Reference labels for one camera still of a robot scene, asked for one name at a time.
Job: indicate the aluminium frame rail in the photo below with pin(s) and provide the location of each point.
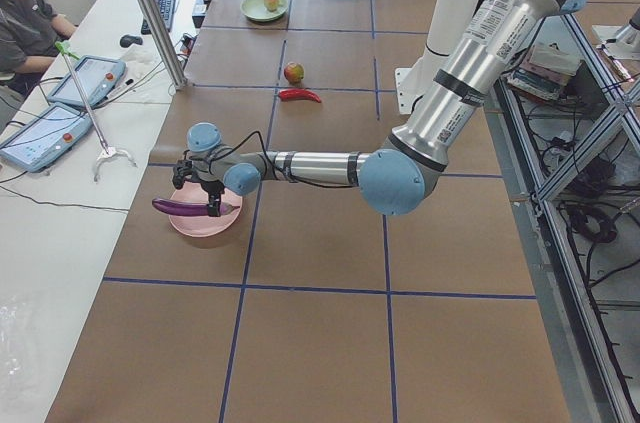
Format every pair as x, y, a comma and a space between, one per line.
572, 167

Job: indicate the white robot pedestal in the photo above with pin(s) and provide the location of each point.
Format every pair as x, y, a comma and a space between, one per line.
449, 21

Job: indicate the teach pendant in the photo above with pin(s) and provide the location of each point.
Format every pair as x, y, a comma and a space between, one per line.
98, 76
46, 138

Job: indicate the green plate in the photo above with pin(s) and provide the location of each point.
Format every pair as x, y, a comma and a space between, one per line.
255, 11

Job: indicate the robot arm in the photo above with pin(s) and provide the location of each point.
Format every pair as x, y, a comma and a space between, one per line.
396, 178

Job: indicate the yellow pink peach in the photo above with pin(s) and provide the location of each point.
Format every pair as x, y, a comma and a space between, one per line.
271, 5

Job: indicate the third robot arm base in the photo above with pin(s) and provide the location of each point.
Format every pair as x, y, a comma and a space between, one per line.
621, 42

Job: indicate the stack of books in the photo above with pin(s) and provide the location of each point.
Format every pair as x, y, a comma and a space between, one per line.
545, 72

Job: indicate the black keyboard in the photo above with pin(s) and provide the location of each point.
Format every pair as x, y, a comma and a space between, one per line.
167, 11

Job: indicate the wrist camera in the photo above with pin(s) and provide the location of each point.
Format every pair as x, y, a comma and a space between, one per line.
182, 172

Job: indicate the seated person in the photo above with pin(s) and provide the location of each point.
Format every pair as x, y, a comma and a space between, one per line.
30, 30

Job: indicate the red chili pepper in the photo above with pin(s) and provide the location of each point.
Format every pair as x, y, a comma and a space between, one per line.
298, 94

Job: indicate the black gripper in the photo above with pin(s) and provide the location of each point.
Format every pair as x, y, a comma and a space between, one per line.
213, 188

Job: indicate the purple eggplant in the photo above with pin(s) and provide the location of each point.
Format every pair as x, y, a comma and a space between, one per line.
175, 208

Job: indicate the black computer mouse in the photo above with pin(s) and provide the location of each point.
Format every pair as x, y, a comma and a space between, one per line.
128, 40

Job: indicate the aluminium frame post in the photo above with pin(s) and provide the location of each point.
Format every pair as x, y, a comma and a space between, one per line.
163, 43

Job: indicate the far teach pendant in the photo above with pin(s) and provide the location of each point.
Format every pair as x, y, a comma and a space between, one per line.
98, 76

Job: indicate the pink plate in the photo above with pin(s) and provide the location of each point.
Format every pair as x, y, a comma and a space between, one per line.
204, 226

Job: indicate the red yellow pomegranate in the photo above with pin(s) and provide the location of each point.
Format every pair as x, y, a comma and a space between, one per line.
294, 72

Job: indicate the near teach pendant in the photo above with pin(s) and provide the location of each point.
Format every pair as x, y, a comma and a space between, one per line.
46, 138

